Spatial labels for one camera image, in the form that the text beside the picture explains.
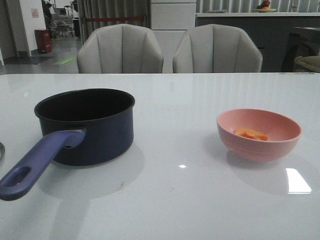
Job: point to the dark blue saucepan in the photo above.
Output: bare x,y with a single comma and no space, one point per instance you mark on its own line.
79,128

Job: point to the orange ham slices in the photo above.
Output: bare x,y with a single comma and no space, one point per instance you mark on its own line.
251,134

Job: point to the pink plastic bowl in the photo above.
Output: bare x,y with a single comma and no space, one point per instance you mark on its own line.
282,133

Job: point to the left grey upholstered chair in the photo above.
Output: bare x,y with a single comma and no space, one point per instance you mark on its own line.
121,49

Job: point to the grey upholstered chair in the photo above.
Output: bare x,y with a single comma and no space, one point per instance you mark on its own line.
215,48
121,49

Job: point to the right grey upholstered chair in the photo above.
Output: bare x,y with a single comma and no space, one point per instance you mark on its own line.
215,48

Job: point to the white refrigerator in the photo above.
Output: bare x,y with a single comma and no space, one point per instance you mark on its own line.
169,19

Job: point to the red belt stanchion barrier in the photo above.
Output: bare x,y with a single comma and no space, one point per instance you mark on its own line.
141,20

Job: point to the grey curtain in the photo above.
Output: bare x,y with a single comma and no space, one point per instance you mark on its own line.
112,9

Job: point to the dark grey counter cabinet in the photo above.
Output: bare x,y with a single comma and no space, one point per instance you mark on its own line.
280,36

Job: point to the red trash bin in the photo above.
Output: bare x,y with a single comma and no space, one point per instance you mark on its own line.
43,41

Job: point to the fruit plate on counter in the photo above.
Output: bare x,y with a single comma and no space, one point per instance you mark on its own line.
265,7

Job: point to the dark floor mat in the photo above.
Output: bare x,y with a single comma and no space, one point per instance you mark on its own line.
26,60

